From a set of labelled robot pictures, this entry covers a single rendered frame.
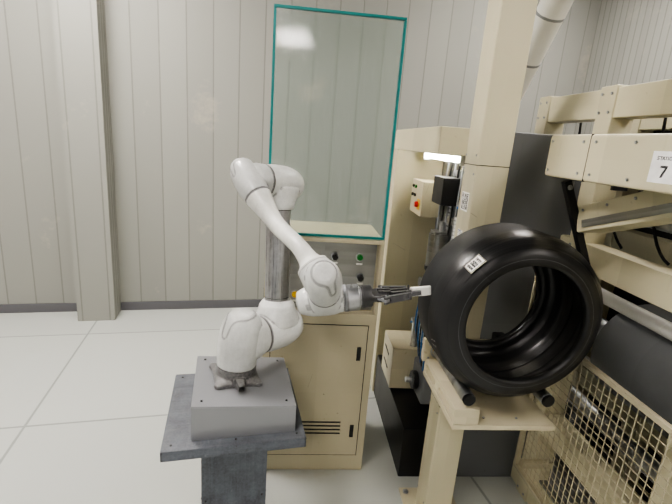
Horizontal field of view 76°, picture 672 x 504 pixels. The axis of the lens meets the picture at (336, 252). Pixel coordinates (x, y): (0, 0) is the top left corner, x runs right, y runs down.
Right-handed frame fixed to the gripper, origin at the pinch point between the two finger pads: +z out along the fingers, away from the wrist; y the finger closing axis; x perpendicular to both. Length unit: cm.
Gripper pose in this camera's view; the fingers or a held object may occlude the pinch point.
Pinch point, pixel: (420, 291)
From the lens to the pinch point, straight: 146.9
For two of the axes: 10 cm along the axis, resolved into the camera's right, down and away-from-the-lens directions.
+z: 9.9, -0.9, 0.6
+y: -0.8, -2.6, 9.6
